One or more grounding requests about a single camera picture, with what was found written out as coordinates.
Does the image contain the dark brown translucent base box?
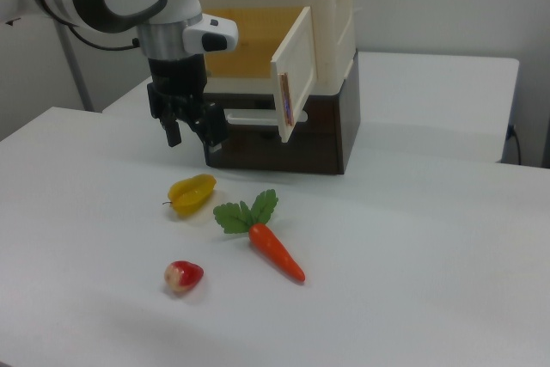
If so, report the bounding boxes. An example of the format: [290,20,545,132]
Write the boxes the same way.
[203,50,362,176]

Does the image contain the red toy strawberry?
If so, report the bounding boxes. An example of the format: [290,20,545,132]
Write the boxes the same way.
[163,260,205,293]

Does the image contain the black table power cable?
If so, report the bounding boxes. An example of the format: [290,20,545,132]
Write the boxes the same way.
[507,125,523,167]

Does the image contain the grey metal pole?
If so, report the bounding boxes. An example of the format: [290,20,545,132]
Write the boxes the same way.
[52,21,96,113]

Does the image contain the yellow toy starfruit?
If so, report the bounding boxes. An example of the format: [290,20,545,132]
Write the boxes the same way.
[162,173,218,217]

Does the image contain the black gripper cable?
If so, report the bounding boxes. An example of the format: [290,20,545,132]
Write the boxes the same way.
[66,22,143,52]

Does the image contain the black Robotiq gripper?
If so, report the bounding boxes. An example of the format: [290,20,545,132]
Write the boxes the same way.
[146,52,229,155]

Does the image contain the cream cabinet door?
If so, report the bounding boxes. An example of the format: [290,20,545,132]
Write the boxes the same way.
[270,6,320,144]

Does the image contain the orange toy carrot green leaves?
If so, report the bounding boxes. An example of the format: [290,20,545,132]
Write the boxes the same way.
[212,188,307,284]

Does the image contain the white flat handle bar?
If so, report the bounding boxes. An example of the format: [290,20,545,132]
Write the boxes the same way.
[224,109,310,126]

